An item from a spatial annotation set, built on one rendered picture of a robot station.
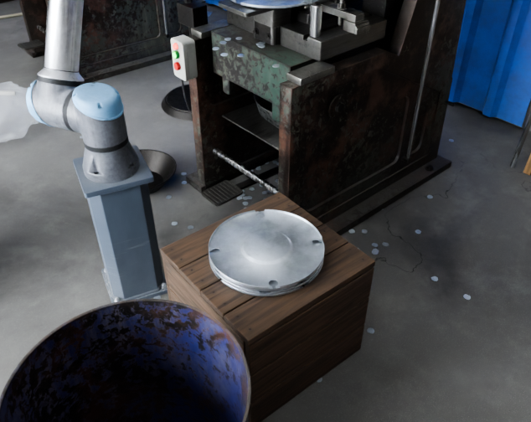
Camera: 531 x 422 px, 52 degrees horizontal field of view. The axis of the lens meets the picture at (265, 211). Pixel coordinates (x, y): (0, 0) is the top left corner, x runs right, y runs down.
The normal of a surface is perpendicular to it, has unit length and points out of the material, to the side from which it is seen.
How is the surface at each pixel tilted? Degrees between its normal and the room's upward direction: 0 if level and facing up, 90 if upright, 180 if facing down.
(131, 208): 90
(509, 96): 90
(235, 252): 0
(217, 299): 0
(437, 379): 0
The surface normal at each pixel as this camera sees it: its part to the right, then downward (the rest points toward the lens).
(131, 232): 0.43, 0.56
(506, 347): 0.00, -0.79
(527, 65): -0.76, 0.40
